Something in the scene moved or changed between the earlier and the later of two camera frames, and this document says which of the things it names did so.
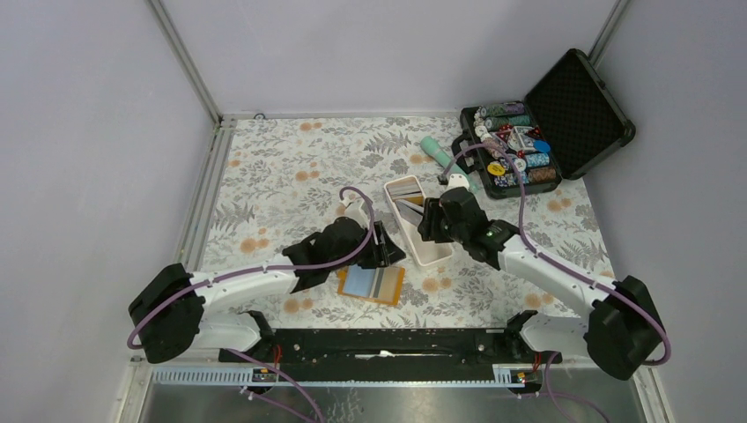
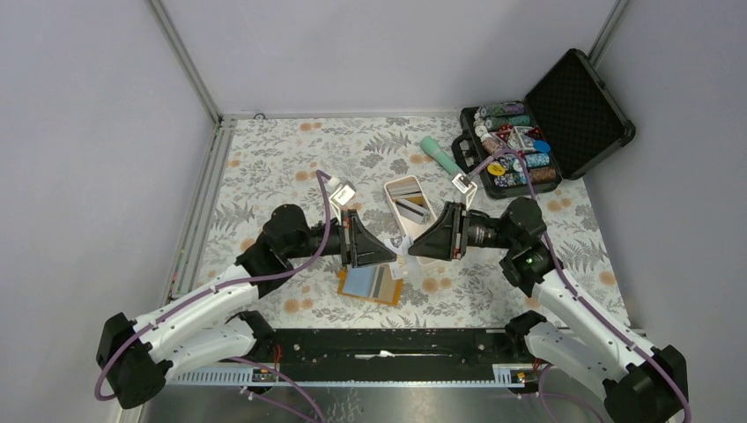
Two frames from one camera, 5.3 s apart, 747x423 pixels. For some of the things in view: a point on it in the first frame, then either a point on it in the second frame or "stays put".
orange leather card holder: [381, 285] stays put
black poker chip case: [566, 124] stays put
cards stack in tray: [405, 190] stays put
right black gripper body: [437, 226] -> [461, 225]
